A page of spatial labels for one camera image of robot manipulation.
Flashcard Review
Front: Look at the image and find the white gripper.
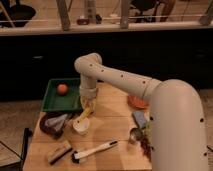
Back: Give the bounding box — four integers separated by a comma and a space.
80, 88, 98, 109

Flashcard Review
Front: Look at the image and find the black chair frame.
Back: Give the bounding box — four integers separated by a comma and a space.
0, 128, 33, 171

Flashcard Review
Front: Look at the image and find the dark brown bowl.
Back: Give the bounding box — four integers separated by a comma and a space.
39, 113, 68, 138

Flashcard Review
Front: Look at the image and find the green plastic tray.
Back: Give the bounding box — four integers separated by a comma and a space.
42, 78, 83, 113

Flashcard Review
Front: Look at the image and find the white paper cup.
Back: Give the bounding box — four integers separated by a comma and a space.
73, 118, 90, 135

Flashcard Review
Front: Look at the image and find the white handled brush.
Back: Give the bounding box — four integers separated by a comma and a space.
72, 140, 118, 163

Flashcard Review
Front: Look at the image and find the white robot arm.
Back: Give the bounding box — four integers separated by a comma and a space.
74, 53, 209, 171

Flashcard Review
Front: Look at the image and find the grey cloth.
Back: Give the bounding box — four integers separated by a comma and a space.
45, 114, 67, 131

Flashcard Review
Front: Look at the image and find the orange carrot toy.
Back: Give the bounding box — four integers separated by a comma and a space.
127, 95, 148, 109

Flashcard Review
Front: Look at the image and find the wooden block brush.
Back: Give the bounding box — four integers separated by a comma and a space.
47, 141, 72, 165

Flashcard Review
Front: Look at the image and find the yellow banana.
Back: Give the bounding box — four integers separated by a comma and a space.
77, 107, 93, 122

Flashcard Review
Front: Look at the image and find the orange ball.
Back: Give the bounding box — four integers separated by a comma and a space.
56, 84, 68, 96

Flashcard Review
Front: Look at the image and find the brown grape bunch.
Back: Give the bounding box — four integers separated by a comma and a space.
141, 138, 151, 159

